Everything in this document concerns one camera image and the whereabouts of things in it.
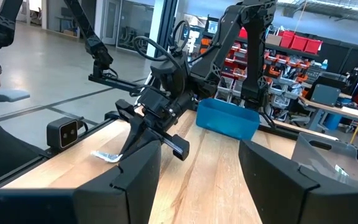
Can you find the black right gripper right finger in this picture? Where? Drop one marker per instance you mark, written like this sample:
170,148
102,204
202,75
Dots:
269,183

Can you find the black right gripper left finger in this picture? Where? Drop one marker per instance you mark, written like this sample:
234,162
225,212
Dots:
138,180

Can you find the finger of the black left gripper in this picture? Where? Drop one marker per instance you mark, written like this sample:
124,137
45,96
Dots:
149,138
134,137

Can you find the white drug facts packet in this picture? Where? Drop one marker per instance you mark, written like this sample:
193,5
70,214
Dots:
106,156

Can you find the green striped bandage wrapper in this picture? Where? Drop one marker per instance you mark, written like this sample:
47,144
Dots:
341,170

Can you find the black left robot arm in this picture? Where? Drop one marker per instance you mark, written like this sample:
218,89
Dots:
256,46

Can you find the black leader rig crossbar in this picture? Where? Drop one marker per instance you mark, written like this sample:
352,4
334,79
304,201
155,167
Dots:
117,82

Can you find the teal plastic bin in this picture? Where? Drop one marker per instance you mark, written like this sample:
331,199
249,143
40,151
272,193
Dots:
228,119

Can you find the dark grey plastic bin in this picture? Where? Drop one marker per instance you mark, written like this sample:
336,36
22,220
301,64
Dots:
328,155

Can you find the white building pillar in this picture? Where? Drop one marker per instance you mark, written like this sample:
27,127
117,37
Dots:
155,28

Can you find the blue barrel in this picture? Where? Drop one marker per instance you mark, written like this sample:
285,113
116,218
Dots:
332,121

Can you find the wooden workbench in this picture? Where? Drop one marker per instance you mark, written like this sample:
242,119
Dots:
337,109

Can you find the glass door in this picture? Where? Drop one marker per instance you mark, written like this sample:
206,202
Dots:
110,21

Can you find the grey box on workbench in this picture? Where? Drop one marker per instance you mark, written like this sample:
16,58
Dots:
325,95

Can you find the parts shelf with bins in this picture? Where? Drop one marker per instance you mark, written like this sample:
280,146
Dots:
278,74

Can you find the brown cardboard box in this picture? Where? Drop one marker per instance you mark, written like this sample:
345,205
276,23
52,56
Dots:
273,39

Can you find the person's leg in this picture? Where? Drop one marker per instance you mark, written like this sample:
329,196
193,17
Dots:
2,152

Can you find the grey chair armrest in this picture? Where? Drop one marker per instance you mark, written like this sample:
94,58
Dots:
5,96

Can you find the red storage bin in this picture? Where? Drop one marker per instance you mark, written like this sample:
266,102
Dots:
299,43
313,46
286,39

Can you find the black table-level camera box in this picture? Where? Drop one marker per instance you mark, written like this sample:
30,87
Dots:
62,133

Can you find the black aluminium table frame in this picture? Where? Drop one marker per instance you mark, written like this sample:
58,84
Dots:
26,165

